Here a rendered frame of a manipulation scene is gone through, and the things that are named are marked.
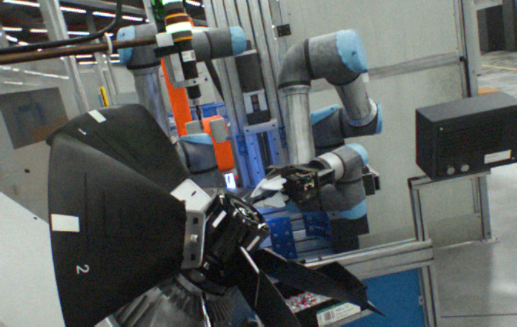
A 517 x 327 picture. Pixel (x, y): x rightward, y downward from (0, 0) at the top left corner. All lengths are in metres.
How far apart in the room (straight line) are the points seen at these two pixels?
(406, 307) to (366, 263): 0.21
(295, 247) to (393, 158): 1.38
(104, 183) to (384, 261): 0.97
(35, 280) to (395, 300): 1.03
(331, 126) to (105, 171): 1.07
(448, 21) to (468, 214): 1.28
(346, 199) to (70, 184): 0.76
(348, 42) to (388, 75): 1.63
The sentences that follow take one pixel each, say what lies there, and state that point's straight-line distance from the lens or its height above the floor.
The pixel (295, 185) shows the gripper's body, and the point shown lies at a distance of 0.94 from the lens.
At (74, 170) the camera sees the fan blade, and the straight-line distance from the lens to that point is 0.51.
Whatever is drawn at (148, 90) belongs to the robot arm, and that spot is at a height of 1.46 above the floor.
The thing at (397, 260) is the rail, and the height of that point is 0.82.
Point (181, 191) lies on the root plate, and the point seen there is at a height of 1.27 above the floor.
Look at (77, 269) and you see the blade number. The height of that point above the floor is 1.30.
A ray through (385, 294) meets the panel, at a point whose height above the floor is 0.70.
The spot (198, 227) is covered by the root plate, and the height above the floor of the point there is 1.23.
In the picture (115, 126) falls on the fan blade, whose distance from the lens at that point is 0.83.
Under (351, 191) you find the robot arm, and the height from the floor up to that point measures 1.11.
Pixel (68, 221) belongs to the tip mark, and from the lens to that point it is 0.48.
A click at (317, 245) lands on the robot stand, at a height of 0.76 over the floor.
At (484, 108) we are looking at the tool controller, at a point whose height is 1.23.
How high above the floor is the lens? 1.46
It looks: 12 degrees down
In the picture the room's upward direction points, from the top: 12 degrees counter-clockwise
